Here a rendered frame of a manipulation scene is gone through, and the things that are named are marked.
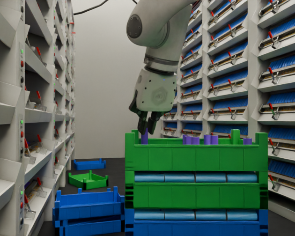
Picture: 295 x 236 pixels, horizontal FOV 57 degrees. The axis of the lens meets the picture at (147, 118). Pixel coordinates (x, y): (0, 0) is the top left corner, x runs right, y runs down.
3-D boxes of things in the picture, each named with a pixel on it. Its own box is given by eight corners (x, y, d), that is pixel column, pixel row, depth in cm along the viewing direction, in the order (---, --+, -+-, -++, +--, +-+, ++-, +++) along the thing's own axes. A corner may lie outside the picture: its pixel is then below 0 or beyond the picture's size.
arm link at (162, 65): (153, 59, 60) (151, 72, 61) (185, 62, 65) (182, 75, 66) (137, 50, 67) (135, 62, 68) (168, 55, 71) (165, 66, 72)
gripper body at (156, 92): (149, 67, 61) (139, 113, 65) (185, 71, 66) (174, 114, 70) (135, 59, 67) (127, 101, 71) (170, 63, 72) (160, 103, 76)
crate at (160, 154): (237, 157, 77) (237, 129, 77) (268, 171, 57) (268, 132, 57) (131, 157, 78) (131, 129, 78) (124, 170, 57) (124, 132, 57)
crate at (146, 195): (238, 186, 77) (237, 157, 77) (268, 209, 57) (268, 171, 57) (131, 185, 77) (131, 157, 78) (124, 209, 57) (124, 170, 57)
